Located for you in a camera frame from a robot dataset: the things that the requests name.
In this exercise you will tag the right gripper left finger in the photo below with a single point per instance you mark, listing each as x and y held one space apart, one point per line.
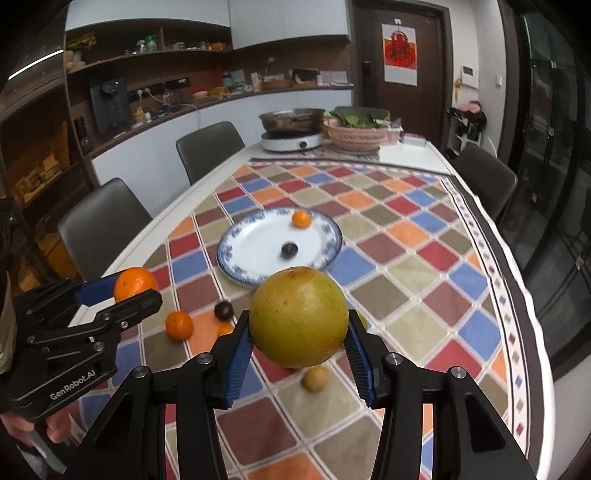
126 440

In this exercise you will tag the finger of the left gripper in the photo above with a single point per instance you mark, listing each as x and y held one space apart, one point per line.
63 297
115 318

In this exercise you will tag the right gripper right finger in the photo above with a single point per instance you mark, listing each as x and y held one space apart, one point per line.
471 441

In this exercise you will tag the large orange mandarin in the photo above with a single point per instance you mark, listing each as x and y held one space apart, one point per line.
133 281

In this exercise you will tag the dark plum back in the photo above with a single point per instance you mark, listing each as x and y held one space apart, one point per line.
223 311

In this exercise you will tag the dark plum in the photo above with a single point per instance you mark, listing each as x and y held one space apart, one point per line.
223 311
288 250

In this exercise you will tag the brown longan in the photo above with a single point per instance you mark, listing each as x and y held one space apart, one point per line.
316 379

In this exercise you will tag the dark plum front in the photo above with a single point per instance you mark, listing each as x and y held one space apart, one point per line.
288 250

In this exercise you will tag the small orange mandarin front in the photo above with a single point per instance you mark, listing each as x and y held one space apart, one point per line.
301 219

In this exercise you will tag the person left hand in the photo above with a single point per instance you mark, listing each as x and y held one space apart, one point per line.
58 427

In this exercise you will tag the grey chair near left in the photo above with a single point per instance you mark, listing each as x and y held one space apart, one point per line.
97 229

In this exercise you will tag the grey chair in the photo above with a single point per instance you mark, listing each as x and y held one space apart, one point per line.
97 229
490 180
203 150

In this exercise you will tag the blue white porcelain plate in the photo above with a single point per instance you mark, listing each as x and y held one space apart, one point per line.
249 251

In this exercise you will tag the colourful checkered tablecloth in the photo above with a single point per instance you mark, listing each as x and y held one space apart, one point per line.
411 250

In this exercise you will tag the grey chair far left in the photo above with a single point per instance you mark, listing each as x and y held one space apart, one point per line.
203 150

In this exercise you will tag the black water dispenser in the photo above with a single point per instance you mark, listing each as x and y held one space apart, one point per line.
110 104

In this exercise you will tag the white induction cooker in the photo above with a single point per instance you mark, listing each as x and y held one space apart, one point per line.
290 143

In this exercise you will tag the black glass sliding door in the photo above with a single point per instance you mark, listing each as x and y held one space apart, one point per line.
547 222

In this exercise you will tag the steel pan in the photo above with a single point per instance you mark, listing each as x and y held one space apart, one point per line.
297 121

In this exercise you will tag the grey chair right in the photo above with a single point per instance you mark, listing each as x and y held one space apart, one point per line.
490 180

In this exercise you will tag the pink vegetable basket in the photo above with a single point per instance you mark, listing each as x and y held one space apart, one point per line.
355 140

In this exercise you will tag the green leafy vegetables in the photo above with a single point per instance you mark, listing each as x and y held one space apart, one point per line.
364 121

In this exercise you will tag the white upper cabinets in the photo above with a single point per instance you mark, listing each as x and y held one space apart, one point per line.
251 22

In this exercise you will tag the dark brown door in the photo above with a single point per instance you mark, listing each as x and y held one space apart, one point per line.
423 110

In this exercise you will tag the red fu wall calendar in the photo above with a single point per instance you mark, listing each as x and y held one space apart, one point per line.
400 54

